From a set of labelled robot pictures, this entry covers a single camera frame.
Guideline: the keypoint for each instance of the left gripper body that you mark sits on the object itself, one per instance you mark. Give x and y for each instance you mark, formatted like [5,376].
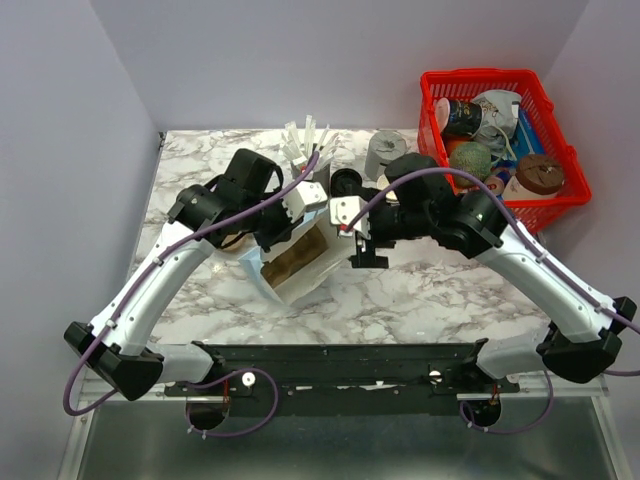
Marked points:
[272,224]

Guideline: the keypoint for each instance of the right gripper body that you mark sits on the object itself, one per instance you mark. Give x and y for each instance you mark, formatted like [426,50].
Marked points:
[389,223]

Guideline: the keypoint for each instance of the brown cardboard cup carrier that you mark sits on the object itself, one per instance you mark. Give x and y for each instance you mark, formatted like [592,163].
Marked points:
[303,252]

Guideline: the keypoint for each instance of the blue paper bag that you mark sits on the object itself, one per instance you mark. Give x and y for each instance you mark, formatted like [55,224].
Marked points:
[309,277]

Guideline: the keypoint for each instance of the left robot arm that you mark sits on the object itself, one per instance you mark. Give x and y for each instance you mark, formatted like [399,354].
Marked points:
[115,345]

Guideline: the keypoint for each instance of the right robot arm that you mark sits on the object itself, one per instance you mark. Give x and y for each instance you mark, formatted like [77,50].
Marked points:
[582,340]

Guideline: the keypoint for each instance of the stack of black lids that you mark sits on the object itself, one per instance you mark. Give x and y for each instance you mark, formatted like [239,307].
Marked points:
[345,182]

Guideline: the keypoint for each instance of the grey wrapped paper roll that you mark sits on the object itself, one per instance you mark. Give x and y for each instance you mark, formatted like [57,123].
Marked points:
[384,147]

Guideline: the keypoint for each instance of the orange fruit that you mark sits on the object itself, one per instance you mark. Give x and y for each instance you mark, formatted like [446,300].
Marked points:
[451,144]

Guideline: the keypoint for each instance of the green netted melon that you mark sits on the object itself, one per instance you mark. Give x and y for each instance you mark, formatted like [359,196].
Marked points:
[473,158]

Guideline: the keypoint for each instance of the red bull can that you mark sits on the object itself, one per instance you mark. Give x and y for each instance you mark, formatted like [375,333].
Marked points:
[497,182]

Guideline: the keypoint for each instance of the black instant noodle cup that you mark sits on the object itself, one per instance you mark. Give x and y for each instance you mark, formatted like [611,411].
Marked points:
[458,118]

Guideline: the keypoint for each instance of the brown lidded dessert cup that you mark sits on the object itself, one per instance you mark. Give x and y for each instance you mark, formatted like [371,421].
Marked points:
[537,177]

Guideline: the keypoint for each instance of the blue box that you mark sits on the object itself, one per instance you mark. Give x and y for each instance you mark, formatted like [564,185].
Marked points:
[526,140]

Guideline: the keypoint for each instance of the grey foil snack bag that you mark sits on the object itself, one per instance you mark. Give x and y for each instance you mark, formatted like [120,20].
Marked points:
[500,117]

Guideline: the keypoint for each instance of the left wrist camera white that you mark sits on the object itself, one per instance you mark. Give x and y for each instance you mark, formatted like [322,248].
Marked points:
[305,197]

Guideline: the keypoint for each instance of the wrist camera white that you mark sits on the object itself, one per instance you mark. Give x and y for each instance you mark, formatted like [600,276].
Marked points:
[305,197]
[342,210]

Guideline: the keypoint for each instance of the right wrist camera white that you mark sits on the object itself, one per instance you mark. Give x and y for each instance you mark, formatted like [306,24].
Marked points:
[342,210]

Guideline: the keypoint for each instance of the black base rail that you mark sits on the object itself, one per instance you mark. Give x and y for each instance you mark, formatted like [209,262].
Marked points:
[343,379]

